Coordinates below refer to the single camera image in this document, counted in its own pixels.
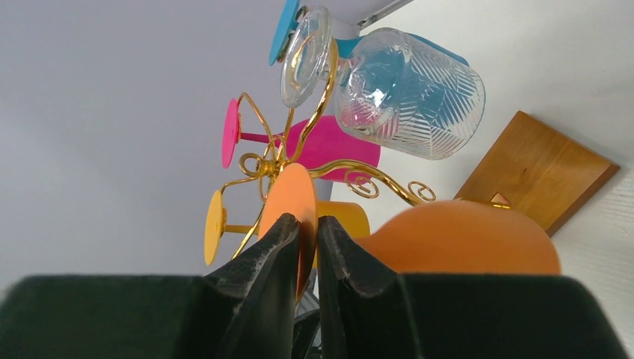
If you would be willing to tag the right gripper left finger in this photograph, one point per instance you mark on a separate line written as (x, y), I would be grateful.
(255, 295)

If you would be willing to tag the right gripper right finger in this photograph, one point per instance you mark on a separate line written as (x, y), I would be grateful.
(364, 309)

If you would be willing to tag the orange wine glass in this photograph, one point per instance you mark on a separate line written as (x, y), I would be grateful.
(445, 237)

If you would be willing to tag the gold wire rack wooden base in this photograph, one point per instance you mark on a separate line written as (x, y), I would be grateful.
(530, 167)

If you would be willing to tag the yellow wine glass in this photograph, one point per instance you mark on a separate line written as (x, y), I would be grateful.
(350, 215)

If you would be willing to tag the magenta wine glass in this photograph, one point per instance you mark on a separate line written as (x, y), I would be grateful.
(326, 143)

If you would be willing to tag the clear patterned wine glass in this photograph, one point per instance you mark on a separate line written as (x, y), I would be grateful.
(397, 89)

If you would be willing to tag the blue wine glass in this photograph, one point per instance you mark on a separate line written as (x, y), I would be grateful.
(356, 15)

